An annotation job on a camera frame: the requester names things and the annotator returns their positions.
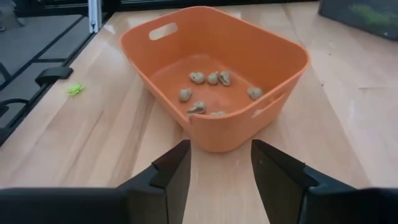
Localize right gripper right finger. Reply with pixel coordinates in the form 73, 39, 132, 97
251, 139, 398, 224

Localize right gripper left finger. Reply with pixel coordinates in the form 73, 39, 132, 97
0, 139, 192, 224

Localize beige shells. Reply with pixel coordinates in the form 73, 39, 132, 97
207, 71, 220, 86

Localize orange plastic bin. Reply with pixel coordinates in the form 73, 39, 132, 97
119, 5, 310, 153

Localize silver aluminium bar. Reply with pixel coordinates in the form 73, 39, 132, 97
88, 0, 103, 34

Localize dark grey plastic bin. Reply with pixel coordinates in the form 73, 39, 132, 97
317, 0, 398, 41

